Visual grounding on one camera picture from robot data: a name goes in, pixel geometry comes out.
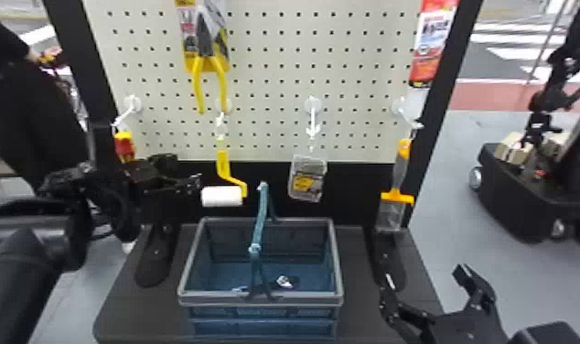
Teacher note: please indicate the white pegboard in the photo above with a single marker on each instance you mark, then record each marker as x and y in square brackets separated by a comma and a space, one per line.
[290, 72]

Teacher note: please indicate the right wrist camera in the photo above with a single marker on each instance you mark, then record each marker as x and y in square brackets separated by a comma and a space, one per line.
[549, 335]

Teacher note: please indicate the blue basket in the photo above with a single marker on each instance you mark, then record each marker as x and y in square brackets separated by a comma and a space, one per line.
[266, 300]

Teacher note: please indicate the person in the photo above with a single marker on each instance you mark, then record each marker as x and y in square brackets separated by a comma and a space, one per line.
[21, 110]

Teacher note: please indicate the grey parts packet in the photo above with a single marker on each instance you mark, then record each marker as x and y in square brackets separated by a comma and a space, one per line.
[307, 178]

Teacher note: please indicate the red tool packet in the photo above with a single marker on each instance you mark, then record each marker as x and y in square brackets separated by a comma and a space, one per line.
[431, 43]

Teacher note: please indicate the yellow paint roller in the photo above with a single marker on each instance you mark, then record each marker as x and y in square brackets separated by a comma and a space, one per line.
[223, 196]

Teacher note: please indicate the yellow scraper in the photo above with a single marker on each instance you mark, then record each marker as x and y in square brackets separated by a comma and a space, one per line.
[396, 196]

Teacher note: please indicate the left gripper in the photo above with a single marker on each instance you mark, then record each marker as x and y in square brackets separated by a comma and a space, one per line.
[158, 202]

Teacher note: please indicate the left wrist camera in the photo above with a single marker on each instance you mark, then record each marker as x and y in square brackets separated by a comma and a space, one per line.
[162, 164]

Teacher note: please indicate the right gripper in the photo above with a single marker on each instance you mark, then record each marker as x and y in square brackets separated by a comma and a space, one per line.
[467, 329]

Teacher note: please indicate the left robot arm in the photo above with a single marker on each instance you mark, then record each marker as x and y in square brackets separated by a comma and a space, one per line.
[16, 288]

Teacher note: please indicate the yellow pliers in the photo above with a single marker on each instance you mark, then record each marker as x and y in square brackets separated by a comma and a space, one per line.
[208, 53]

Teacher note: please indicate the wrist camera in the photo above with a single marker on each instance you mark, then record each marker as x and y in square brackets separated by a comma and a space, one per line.
[549, 335]
[162, 164]

